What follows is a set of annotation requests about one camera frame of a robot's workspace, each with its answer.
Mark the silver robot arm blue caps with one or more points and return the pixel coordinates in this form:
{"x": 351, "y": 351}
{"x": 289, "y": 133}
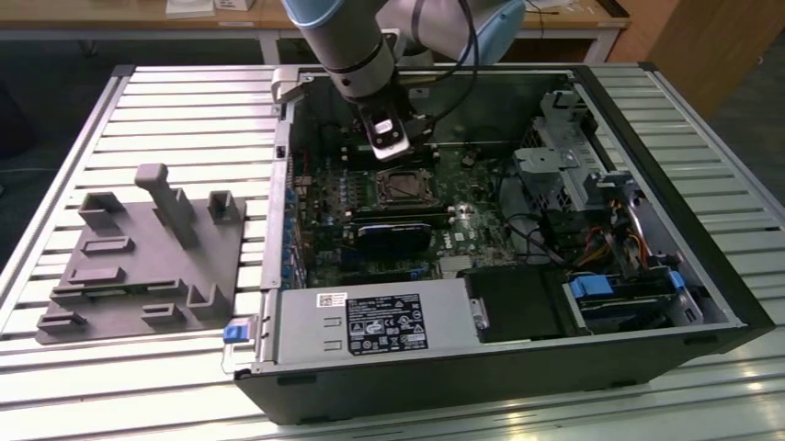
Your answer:
{"x": 343, "y": 37}

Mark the CPU socket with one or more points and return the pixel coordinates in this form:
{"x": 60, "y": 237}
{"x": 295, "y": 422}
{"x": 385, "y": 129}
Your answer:
{"x": 405, "y": 203}

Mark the white case sticker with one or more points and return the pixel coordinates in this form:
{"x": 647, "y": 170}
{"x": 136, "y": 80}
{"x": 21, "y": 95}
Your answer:
{"x": 417, "y": 92}

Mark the silver coin battery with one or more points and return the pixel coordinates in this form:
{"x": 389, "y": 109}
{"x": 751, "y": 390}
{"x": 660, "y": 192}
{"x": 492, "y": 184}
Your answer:
{"x": 467, "y": 161}

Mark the black graphics card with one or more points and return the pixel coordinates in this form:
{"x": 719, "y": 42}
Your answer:
{"x": 392, "y": 239}

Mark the small white box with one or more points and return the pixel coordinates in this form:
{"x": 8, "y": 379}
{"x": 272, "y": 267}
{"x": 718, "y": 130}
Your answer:
{"x": 232, "y": 3}

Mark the grey metal drive cage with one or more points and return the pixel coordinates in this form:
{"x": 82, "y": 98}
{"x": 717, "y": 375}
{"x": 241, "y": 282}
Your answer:
{"x": 551, "y": 161}

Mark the green motherboard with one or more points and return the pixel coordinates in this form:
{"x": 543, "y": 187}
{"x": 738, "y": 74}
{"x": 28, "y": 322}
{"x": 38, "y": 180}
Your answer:
{"x": 484, "y": 239}

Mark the large white box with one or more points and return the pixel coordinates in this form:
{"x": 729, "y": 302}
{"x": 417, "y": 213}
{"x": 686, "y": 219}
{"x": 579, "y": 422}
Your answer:
{"x": 189, "y": 7}

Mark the silver chipset heatsink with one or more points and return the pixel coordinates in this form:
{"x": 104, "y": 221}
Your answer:
{"x": 455, "y": 266}

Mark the wooden desk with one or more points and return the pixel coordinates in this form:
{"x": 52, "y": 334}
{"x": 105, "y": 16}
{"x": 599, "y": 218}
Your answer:
{"x": 92, "y": 20}

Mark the grey parts rack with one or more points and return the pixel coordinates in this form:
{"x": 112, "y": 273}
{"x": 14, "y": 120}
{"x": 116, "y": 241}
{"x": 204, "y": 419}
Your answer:
{"x": 153, "y": 257}

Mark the black plastic shroud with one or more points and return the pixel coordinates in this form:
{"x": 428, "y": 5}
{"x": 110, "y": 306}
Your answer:
{"x": 515, "y": 303}

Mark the silver power supply unit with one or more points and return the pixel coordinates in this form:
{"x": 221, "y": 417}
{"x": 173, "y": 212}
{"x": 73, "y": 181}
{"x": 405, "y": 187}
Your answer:
{"x": 305, "y": 331}

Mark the hard disk in blue carrier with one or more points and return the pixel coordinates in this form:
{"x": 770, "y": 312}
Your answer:
{"x": 591, "y": 287}

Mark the blue case latch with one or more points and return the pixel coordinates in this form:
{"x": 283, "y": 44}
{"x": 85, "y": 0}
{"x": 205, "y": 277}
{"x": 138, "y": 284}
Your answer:
{"x": 236, "y": 331}

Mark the wooden cabinet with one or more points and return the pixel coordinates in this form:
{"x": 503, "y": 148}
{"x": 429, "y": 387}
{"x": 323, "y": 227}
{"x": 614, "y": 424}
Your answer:
{"x": 723, "y": 46}

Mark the blue drive bay latch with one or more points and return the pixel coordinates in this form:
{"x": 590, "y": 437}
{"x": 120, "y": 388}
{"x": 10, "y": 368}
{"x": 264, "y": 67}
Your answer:
{"x": 675, "y": 281}

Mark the black open PC case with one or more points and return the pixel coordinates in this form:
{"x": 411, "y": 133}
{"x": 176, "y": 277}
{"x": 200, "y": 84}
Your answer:
{"x": 428, "y": 390}

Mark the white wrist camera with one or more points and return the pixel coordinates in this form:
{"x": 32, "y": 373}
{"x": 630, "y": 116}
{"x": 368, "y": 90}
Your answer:
{"x": 392, "y": 138}

